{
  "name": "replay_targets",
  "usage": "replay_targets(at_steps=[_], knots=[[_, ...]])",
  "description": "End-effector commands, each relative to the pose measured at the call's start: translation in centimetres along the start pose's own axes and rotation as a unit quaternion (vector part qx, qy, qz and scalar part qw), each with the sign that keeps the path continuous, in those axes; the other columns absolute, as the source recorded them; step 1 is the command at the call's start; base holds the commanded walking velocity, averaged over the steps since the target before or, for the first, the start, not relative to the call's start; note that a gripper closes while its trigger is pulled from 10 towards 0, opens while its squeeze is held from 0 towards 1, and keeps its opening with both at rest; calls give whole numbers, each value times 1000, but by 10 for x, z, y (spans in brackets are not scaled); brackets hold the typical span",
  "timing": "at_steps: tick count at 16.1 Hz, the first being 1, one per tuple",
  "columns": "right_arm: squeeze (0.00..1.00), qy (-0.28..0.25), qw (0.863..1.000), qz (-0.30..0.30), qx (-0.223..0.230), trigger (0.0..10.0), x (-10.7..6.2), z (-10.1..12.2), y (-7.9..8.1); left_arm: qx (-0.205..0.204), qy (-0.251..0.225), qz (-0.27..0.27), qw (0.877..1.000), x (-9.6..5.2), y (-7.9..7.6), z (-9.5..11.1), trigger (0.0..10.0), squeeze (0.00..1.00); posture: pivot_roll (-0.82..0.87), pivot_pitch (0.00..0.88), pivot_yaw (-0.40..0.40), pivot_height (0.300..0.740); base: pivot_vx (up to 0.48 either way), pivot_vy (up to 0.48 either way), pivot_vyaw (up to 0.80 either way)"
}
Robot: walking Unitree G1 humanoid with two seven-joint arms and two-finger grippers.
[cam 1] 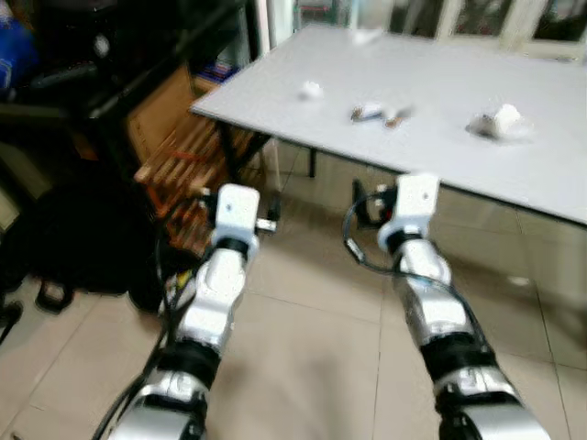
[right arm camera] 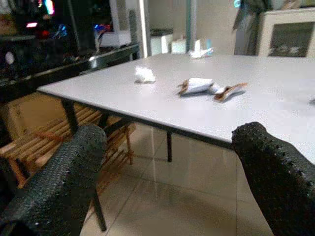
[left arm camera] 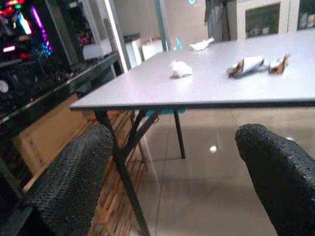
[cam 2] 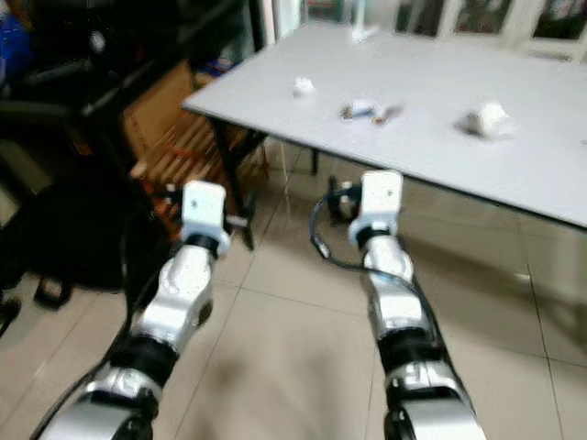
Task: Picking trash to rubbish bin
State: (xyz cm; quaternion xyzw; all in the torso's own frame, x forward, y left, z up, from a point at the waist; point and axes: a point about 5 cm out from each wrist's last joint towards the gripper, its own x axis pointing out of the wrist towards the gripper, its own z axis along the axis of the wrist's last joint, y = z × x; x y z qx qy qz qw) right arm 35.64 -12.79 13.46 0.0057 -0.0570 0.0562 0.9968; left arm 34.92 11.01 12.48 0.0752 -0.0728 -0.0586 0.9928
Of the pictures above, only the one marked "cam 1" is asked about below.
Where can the wooden slatted rack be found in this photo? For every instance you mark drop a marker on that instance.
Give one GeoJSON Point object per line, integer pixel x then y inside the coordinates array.
{"type": "Point", "coordinates": [183, 160]}

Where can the white window frame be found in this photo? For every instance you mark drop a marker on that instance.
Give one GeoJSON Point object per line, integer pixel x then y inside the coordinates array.
{"type": "Point", "coordinates": [275, 23]}

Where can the black shelf table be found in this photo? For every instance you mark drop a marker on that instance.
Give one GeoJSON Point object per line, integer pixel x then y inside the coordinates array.
{"type": "Point", "coordinates": [119, 101]}

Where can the small brown wrapper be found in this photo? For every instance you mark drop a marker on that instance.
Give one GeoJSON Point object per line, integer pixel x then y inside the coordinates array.
{"type": "Point", "coordinates": [397, 115]}

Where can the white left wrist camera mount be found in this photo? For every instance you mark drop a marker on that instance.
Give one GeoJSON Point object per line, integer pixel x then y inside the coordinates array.
{"type": "Point", "coordinates": [237, 206]}

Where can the black trolley suitcase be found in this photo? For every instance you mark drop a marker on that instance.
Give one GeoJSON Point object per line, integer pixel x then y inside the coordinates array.
{"type": "Point", "coordinates": [83, 229]}

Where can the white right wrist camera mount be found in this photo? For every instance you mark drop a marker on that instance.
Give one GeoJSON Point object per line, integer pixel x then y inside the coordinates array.
{"type": "Point", "coordinates": [415, 197]}

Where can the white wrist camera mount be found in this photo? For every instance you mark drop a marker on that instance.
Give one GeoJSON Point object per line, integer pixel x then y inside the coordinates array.
{"type": "Point", "coordinates": [415, 197]}
{"type": "Point", "coordinates": [237, 206]}

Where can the white blue wrapper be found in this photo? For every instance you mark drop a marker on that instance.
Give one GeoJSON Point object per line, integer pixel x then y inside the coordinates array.
{"type": "Point", "coordinates": [367, 112]}

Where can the grey table with black legs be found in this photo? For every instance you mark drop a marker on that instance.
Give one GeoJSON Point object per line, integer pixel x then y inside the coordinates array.
{"type": "Point", "coordinates": [440, 82]}

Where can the small crumpled white paper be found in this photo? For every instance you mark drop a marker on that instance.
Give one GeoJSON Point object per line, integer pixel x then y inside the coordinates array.
{"type": "Point", "coordinates": [312, 90]}

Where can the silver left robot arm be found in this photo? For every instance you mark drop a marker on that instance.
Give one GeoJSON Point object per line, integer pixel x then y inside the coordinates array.
{"type": "Point", "coordinates": [215, 293]}

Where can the large crumpled white tissue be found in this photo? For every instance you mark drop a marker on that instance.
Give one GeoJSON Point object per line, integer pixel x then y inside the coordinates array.
{"type": "Point", "coordinates": [500, 122]}

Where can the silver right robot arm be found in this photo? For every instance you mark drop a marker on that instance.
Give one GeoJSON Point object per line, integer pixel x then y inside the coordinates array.
{"type": "Point", "coordinates": [431, 312]}

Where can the blue printed box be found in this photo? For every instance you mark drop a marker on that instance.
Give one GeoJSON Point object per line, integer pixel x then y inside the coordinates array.
{"type": "Point", "coordinates": [220, 71]}

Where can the brown cardboard box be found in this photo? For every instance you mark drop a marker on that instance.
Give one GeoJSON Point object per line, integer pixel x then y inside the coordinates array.
{"type": "Point", "coordinates": [160, 105]}

